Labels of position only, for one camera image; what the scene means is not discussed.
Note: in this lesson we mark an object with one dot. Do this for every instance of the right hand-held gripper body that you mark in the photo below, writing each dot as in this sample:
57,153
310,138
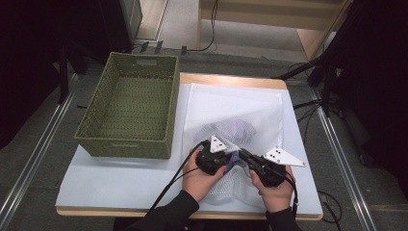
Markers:
271,174

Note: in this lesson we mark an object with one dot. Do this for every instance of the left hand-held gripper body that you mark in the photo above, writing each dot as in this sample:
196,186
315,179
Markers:
210,160

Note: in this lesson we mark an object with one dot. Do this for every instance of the purple shirt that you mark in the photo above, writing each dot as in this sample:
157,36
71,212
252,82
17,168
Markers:
235,131

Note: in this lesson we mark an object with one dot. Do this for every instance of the white mesh laundry bag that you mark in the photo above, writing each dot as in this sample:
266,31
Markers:
231,102

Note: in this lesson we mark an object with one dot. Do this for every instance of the green woven basket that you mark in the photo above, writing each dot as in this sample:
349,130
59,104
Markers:
134,109

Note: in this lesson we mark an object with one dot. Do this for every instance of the person's right hand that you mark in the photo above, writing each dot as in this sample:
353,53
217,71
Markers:
279,197

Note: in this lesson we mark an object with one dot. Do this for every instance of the person's left hand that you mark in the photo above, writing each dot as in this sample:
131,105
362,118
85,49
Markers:
197,184

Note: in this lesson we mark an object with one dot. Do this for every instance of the pale blue table sheet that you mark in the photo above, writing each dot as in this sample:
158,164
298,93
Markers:
128,186

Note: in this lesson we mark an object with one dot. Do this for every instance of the black metal stand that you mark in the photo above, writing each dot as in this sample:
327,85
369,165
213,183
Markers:
64,73
325,80

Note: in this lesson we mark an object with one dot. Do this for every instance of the black floor plug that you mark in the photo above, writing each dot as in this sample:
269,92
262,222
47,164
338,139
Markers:
144,46

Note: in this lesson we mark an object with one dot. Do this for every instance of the dark cabinet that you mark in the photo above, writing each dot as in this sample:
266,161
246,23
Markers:
123,22

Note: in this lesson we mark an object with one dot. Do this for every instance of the metal floor rail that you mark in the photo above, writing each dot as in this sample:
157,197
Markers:
340,154
38,150

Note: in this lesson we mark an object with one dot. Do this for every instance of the light wooden furniture frame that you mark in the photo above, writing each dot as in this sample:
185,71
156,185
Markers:
256,19

